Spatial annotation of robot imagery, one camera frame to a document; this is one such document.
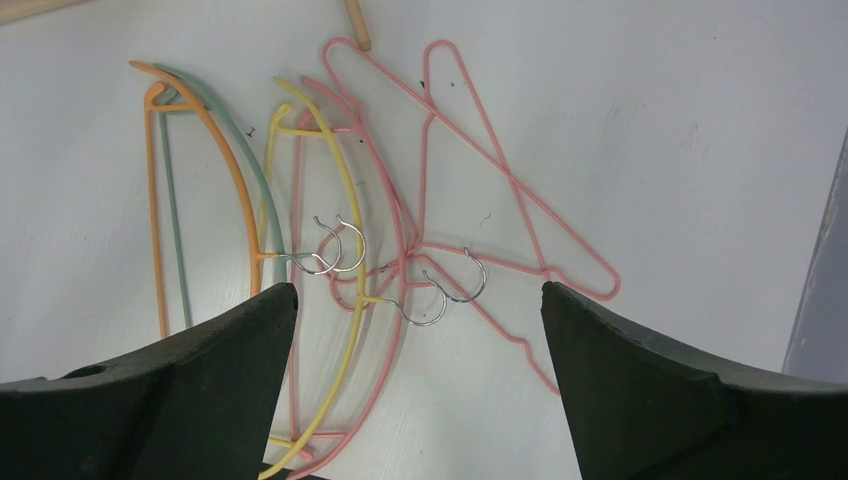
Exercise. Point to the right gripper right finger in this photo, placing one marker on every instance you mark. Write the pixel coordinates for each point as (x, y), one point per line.
(642, 405)

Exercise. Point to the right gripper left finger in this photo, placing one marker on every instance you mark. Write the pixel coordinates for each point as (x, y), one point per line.
(196, 405)

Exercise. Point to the orange hanger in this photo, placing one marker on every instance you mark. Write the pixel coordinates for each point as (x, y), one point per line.
(208, 210)

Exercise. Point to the green hanger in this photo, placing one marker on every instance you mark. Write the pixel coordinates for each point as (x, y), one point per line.
(178, 92)

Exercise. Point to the wooden clothes rack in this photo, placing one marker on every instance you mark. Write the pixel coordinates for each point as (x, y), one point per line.
(15, 10)

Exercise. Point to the pink wire hanger upper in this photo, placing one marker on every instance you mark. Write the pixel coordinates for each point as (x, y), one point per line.
(498, 160)

